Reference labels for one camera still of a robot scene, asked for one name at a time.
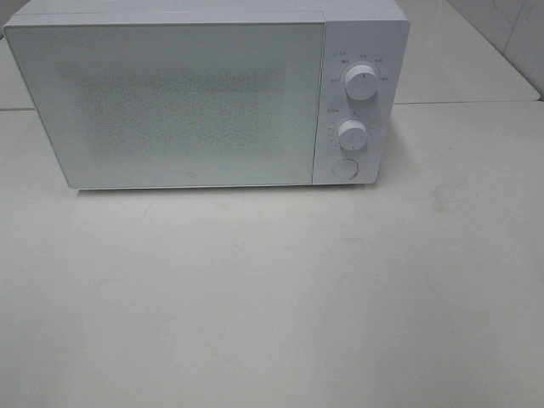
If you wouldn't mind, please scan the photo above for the white microwave oven body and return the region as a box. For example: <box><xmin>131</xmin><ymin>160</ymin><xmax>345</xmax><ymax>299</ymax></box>
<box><xmin>3</xmin><ymin>1</ymin><xmax>411</xmax><ymax>188</ymax></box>

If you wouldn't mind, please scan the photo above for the white rotary knob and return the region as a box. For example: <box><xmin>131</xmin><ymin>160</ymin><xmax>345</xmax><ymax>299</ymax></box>
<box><xmin>337</xmin><ymin>120</ymin><xmax>369</xmax><ymax>151</ymax></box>
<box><xmin>343</xmin><ymin>62</ymin><xmax>379</xmax><ymax>101</ymax></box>

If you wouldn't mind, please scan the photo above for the white microwave door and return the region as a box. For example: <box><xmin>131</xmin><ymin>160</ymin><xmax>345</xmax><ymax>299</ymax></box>
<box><xmin>6</xmin><ymin>23</ymin><xmax>324</xmax><ymax>190</ymax></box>

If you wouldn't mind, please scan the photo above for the round white door button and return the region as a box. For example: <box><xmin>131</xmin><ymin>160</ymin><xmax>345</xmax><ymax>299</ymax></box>
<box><xmin>332</xmin><ymin>159</ymin><xmax>359</xmax><ymax>180</ymax></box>

